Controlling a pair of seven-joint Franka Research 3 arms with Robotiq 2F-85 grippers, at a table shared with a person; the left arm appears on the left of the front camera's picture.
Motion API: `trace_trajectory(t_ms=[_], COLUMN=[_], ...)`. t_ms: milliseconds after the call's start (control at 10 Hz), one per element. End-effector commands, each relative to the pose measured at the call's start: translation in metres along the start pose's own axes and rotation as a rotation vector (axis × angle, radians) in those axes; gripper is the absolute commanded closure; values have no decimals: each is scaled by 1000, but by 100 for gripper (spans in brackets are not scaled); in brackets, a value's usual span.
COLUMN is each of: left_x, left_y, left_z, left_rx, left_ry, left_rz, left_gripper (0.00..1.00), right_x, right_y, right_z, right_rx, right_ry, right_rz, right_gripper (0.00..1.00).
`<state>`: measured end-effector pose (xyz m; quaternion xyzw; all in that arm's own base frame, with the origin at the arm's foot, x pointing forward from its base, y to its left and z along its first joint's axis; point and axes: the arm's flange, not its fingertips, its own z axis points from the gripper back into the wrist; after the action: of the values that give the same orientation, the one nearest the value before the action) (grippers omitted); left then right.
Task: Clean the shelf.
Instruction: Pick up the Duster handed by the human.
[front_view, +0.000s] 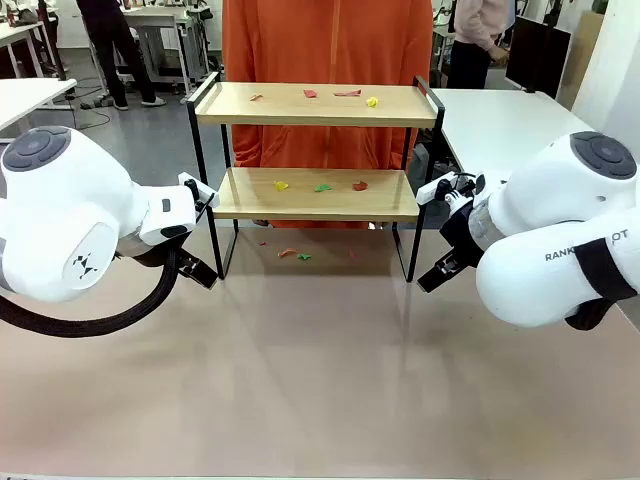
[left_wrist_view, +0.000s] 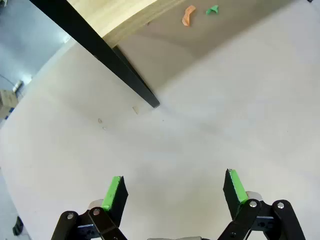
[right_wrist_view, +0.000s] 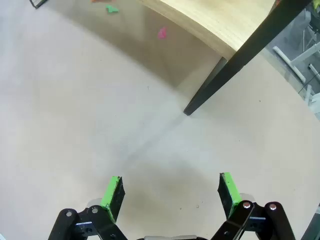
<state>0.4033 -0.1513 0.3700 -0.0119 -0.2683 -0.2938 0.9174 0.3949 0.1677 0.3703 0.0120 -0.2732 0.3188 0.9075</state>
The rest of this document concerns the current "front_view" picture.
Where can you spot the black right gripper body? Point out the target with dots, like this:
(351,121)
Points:
(462,235)

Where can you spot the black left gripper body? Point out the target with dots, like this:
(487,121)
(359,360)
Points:
(150,255)

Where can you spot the two-tier wooden shelf black frame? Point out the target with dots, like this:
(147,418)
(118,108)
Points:
(320,205)

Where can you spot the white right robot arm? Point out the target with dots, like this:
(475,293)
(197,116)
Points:
(550,210)

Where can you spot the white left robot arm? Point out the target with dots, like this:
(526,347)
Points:
(65,200)

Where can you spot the black office chair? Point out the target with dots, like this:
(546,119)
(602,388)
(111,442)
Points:
(425,157)

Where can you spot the orange paper scrap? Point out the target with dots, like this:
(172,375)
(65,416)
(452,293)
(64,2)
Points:
(286,252)
(256,97)

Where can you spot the green paper scrap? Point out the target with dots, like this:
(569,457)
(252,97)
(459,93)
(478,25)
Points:
(322,188)
(304,257)

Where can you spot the black floor power strip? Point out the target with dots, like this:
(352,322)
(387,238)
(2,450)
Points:
(97,103)

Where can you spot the black monitor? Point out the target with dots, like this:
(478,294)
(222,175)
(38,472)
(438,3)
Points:
(537,55)

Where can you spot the white side table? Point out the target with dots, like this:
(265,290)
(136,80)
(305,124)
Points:
(30,95)

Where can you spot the person in pink shirt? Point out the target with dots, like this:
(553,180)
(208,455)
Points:
(475,30)

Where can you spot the person in black clothes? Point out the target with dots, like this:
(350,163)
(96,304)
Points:
(120,45)

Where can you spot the brown cardboard sheet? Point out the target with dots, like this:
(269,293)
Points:
(582,55)

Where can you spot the grey workbench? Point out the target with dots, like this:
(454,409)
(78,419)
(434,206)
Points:
(160,30)

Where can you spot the person in orange hoodie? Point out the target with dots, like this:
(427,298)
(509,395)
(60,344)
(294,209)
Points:
(325,45)

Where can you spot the white background desk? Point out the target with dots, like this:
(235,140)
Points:
(20,35)

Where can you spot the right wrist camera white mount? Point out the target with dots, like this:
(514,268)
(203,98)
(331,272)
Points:
(435,192)

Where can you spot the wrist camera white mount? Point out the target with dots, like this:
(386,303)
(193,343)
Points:
(435,192)
(200,192)

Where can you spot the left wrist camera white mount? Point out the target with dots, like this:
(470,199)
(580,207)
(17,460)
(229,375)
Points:
(200,192)

